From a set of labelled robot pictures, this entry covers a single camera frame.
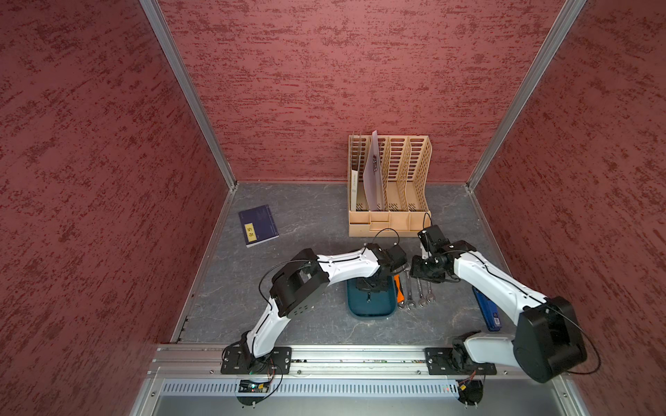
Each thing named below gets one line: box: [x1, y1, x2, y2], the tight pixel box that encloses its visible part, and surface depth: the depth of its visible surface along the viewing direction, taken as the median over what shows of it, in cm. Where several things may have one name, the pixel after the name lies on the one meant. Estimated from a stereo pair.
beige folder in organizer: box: [350, 169, 360, 212], surface depth 91 cm
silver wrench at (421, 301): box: [417, 279, 428, 308], surface depth 87 cm
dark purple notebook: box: [238, 204, 281, 248], surface depth 106 cm
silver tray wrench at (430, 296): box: [425, 280, 436, 304], surface depth 89 cm
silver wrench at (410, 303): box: [404, 280, 418, 311], surface depth 87 cm
